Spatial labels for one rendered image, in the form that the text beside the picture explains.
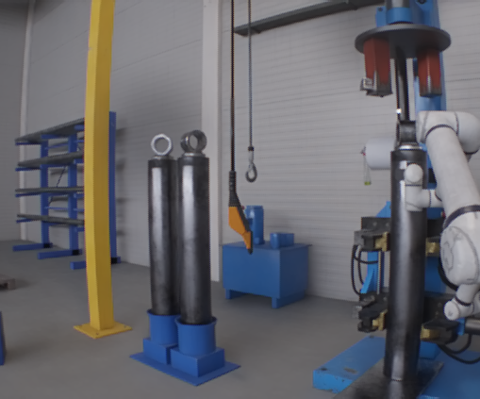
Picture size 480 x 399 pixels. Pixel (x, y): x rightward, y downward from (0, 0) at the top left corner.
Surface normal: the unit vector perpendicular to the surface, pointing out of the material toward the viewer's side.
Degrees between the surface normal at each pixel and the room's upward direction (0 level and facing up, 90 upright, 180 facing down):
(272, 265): 90
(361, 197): 90
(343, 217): 90
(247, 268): 90
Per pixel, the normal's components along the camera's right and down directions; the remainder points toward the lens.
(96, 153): 0.77, 0.01
